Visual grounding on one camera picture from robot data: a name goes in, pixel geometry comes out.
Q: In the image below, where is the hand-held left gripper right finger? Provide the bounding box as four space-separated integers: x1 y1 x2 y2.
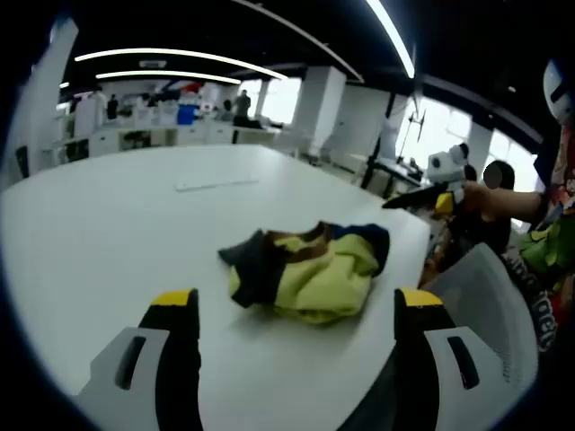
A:
393 286 511 431

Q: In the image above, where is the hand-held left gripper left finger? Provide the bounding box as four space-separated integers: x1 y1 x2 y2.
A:
74 286 203 431

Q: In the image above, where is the yellow grey blue garment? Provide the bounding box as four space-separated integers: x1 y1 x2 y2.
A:
217 219 392 327

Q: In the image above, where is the white template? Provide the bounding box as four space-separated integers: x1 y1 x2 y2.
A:
174 178 261 193

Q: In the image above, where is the person's right hand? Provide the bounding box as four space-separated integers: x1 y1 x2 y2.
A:
462 180 498 224

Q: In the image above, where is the black metal stand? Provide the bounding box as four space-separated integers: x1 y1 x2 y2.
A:
361 107 428 189

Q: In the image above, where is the grey mesh chair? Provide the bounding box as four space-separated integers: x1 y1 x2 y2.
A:
421 242 540 396

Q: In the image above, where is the white square pillar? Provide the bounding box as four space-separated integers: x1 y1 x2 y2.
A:
298 66 347 156
8 24 80 176

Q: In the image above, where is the white worn device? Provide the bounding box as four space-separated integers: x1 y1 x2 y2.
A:
542 57 575 127

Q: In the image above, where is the long ceiling light strip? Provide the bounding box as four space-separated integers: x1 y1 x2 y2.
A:
74 47 288 81
95 70 243 85
366 0 417 80

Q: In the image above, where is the row of white cabinets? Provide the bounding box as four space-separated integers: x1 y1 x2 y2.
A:
87 123 282 158

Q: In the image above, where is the blue storage bin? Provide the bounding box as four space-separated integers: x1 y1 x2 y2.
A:
177 103 199 126

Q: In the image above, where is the small black panel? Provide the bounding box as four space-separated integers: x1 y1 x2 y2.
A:
15 145 31 179

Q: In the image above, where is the tall white cabinet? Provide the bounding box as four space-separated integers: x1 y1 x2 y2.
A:
74 92 108 138

